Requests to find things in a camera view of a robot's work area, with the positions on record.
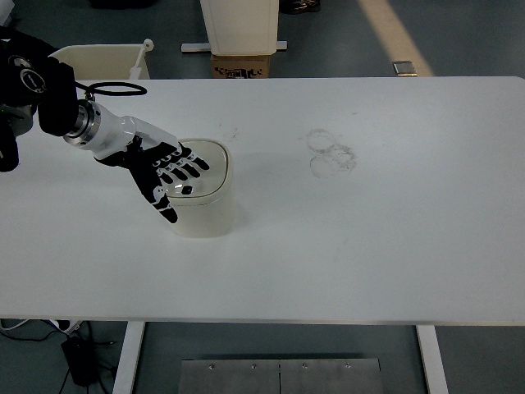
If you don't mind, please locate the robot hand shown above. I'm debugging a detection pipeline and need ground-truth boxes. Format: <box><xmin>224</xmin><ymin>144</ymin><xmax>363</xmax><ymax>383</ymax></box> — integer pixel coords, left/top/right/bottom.
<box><xmin>88</xmin><ymin>104</ymin><xmax>211</xmax><ymax>226</ymax></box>

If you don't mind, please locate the cream lidded trash bin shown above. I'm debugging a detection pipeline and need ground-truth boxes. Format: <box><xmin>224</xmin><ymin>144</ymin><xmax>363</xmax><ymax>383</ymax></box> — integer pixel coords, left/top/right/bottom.
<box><xmin>162</xmin><ymin>137</ymin><xmax>238</xmax><ymax>238</ymax></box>

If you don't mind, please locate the tall white plastic bin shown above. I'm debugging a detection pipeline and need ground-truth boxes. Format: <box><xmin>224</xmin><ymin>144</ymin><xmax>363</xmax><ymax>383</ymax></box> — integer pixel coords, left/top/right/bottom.
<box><xmin>199</xmin><ymin>0</ymin><xmax>281</xmax><ymax>56</ymax></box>

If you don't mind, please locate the large cream plastic tub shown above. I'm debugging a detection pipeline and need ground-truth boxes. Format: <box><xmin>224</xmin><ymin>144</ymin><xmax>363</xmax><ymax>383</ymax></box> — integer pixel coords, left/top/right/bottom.
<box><xmin>48</xmin><ymin>44</ymin><xmax>151</xmax><ymax>81</ymax></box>

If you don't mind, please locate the silver metal floor bar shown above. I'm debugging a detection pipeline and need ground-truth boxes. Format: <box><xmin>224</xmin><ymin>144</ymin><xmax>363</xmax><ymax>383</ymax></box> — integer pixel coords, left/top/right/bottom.
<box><xmin>180</xmin><ymin>39</ymin><xmax>289</xmax><ymax>53</ymax></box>

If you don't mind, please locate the brown cardboard box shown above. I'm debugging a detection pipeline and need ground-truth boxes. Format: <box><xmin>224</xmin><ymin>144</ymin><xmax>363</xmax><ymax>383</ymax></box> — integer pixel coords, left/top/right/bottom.
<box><xmin>210</xmin><ymin>53</ymin><xmax>272</xmax><ymax>79</ymax></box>

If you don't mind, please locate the white table leg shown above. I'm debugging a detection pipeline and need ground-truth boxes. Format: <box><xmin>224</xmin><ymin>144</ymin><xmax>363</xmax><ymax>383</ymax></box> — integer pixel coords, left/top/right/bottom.
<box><xmin>414</xmin><ymin>324</ymin><xmax>450</xmax><ymax>394</ymax></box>
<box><xmin>111</xmin><ymin>320</ymin><xmax>147</xmax><ymax>394</ymax></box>

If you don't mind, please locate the black power adapter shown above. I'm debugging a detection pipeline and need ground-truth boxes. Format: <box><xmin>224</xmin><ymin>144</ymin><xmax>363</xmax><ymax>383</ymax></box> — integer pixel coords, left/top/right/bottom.
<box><xmin>60</xmin><ymin>335</ymin><xmax>100</xmax><ymax>387</ymax></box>

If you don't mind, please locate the person's shoe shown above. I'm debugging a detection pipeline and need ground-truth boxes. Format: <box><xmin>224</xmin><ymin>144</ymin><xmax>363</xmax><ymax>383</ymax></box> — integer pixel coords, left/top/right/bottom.
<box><xmin>282</xmin><ymin>0</ymin><xmax>322</xmax><ymax>15</ymax></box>

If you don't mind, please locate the grey metal plate with screws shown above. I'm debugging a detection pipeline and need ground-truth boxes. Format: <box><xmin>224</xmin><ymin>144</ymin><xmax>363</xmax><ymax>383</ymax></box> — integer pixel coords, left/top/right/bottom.
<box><xmin>180</xmin><ymin>358</ymin><xmax>383</xmax><ymax>394</ymax></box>

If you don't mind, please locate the small grey metal square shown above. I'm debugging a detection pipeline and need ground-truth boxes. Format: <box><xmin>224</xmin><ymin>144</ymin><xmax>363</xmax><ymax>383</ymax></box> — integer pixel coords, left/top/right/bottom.
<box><xmin>391</xmin><ymin>60</ymin><xmax>418</xmax><ymax>77</ymax></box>

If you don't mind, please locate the white plastic brush handle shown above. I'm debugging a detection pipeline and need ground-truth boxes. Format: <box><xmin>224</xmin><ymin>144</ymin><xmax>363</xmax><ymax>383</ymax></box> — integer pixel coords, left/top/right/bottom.
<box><xmin>128</xmin><ymin>38</ymin><xmax>155</xmax><ymax>80</ymax></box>

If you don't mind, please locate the black cable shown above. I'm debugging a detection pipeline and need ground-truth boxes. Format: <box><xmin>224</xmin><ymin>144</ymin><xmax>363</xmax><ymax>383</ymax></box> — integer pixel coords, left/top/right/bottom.
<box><xmin>0</xmin><ymin>320</ymin><xmax>124</xmax><ymax>394</ymax></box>

